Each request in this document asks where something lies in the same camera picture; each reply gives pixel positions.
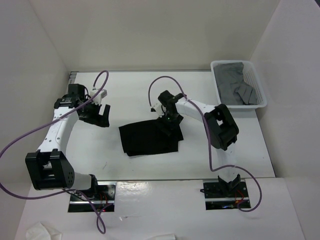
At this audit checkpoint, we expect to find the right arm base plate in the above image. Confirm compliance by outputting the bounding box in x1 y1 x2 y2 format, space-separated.
199 180 251 211

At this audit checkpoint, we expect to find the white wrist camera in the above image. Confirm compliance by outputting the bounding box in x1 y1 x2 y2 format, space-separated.
150 102 166 118
89 87 107 106

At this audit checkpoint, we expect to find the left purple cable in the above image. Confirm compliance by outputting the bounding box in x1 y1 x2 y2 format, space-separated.
0 70 110 234

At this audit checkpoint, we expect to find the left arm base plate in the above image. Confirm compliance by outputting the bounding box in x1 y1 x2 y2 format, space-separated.
67 181 117 213

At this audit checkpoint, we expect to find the purple cable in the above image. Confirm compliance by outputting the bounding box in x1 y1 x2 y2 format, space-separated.
0 70 110 234
148 75 263 213

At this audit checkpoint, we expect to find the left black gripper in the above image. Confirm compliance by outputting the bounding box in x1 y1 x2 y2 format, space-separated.
79 98 110 128

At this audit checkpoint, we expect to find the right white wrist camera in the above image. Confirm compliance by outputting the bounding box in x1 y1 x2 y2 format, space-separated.
150 102 166 118

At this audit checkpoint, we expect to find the black skirt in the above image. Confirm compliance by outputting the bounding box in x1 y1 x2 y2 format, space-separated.
118 119 184 157

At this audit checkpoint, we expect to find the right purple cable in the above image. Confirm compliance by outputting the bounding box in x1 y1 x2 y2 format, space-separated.
148 75 263 213

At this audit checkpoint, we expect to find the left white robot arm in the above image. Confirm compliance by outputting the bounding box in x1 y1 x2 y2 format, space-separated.
25 84 111 200

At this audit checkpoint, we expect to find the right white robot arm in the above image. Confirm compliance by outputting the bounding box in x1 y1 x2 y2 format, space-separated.
151 90 241 197

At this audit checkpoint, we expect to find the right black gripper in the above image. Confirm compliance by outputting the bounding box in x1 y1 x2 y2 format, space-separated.
154 110 184 138

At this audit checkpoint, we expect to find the crumpled white tissue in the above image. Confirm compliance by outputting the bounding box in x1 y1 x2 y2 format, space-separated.
25 222 63 240

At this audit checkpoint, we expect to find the grey skirt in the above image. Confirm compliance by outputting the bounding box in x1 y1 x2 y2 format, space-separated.
213 62 258 106

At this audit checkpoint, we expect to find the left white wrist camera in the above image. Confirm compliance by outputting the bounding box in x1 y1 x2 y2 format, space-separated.
89 87 107 106

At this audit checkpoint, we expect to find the white plastic basket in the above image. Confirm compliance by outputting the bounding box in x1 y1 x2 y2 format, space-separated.
210 60 267 111

